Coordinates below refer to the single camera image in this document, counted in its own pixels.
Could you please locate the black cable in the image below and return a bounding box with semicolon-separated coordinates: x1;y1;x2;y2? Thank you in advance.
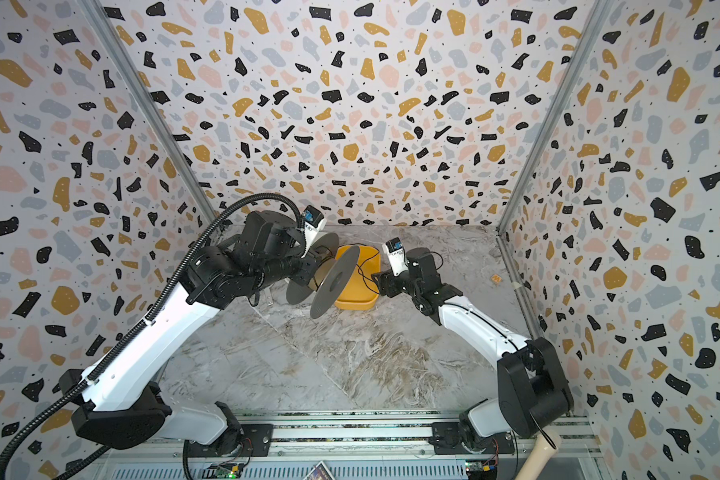
323;242;445;296

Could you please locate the grey cable spool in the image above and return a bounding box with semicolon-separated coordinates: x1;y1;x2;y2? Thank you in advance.
286;232;360;319

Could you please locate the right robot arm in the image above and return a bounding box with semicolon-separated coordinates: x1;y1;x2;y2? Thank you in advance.
372;238;574;452

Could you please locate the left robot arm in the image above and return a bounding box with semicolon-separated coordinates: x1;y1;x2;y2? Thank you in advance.
72;207;326;455

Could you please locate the yellow rectangular tray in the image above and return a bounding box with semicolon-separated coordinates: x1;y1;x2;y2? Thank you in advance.
334;244;381;311

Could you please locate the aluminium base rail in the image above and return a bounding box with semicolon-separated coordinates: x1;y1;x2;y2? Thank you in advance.
82;411;610;479

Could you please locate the wooden mallet handle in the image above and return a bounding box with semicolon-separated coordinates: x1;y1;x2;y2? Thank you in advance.
515;429;562;480

